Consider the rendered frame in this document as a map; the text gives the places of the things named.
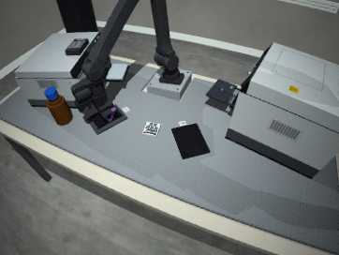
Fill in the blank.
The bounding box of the brown bottle with blue cap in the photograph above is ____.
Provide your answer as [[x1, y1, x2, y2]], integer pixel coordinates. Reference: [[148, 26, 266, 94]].
[[44, 87, 73, 126]]

